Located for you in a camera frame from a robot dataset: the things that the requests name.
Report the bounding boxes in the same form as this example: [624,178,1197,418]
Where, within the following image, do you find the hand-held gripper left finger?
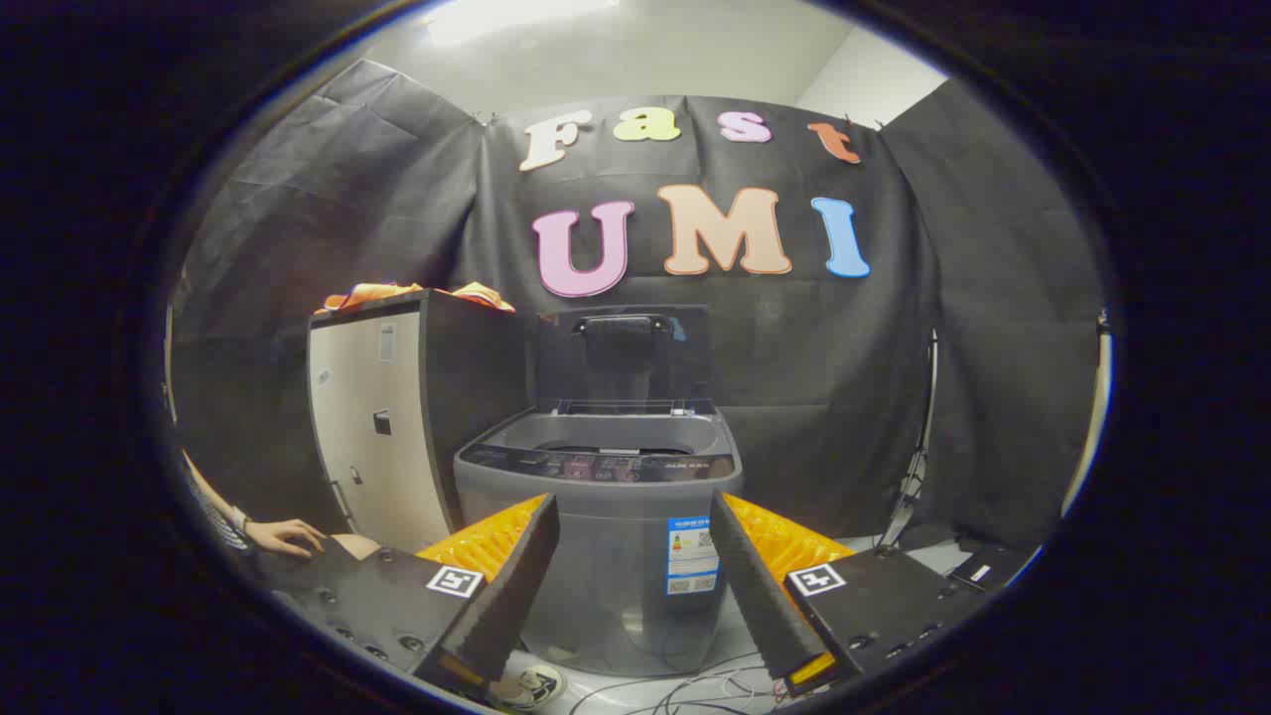
[260,494,560,701]

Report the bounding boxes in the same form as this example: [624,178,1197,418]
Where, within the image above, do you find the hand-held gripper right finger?
[708,490,994,696]

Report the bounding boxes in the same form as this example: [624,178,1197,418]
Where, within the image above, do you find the grey washing machine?
[454,402,744,678]

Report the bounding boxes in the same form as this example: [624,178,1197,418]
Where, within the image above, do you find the dark washing machine lid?
[536,306,718,416]

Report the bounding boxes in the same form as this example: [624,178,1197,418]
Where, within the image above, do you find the orange garment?
[314,282,517,317]

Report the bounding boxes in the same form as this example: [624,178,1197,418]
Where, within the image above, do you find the person's shoe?
[496,663,565,711]

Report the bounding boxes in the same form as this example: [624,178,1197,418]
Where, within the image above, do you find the white door black cabinet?
[306,290,537,555]

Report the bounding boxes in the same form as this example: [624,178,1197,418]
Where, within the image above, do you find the black light stand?
[879,328,939,552]

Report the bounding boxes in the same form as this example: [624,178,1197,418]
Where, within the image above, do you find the black backdrop cloth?
[169,58,1108,557]

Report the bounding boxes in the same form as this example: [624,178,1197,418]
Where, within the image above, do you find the bundle of floor cables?
[571,655,795,715]

